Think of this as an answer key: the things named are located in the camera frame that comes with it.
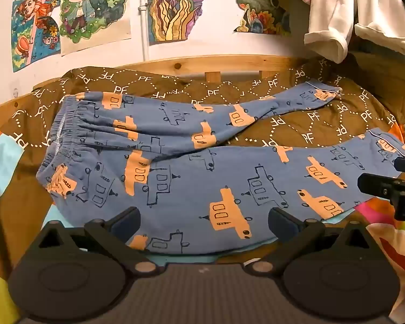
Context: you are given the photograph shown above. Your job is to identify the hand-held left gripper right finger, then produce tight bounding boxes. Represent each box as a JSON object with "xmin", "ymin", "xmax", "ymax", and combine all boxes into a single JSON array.
[{"xmin": 248, "ymin": 207, "xmax": 370, "ymax": 274}]

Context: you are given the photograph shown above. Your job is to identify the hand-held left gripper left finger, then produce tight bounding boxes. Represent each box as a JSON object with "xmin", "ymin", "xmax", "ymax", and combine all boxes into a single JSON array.
[{"xmin": 36, "ymin": 207, "xmax": 158, "ymax": 274}]

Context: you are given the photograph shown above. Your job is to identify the blue pants with orange print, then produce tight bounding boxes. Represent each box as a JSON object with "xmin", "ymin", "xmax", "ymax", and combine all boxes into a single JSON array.
[{"xmin": 36, "ymin": 82, "xmax": 405, "ymax": 256}]

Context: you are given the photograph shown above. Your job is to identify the brown patterned blanket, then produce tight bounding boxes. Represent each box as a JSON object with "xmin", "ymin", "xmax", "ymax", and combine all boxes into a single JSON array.
[{"xmin": 0, "ymin": 57, "xmax": 405, "ymax": 277}]

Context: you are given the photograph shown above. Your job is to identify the colourful bedsheet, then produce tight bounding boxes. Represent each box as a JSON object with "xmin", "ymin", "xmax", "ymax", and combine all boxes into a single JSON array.
[{"xmin": 0, "ymin": 121, "xmax": 405, "ymax": 324}]

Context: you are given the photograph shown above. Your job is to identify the white hanging garment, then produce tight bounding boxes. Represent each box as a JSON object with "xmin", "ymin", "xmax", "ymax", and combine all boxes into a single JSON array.
[{"xmin": 304, "ymin": 0, "xmax": 405, "ymax": 65}]

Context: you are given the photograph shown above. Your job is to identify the wooden bed frame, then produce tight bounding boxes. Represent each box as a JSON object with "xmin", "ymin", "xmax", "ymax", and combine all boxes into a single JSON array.
[{"xmin": 0, "ymin": 50, "xmax": 405, "ymax": 136}]

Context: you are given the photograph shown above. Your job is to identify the white wall cable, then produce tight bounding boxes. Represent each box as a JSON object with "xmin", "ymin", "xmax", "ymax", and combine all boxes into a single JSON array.
[{"xmin": 138, "ymin": 0, "xmax": 150, "ymax": 63}]

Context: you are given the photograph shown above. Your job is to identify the wall poster with blond figure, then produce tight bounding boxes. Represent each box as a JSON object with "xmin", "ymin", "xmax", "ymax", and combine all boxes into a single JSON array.
[{"xmin": 59, "ymin": 0, "xmax": 132, "ymax": 56}]

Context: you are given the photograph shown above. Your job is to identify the torn colourful wall poster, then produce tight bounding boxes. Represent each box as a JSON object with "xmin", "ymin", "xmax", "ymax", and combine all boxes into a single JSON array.
[{"xmin": 223, "ymin": 0, "xmax": 292, "ymax": 36}]

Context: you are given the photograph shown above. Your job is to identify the wall poster with yellow swirls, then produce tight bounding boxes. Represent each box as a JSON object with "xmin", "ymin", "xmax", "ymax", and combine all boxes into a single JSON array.
[{"xmin": 147, "ymin": 0, "xmax": 225, "ymax": 46}]

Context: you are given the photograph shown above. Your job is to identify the wall poster with orange-haired figure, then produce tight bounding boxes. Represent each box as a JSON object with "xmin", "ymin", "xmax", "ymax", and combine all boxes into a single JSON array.
[{"xmin": 11, "ymin": 0, "xmax": 62, "ymax": 73}]

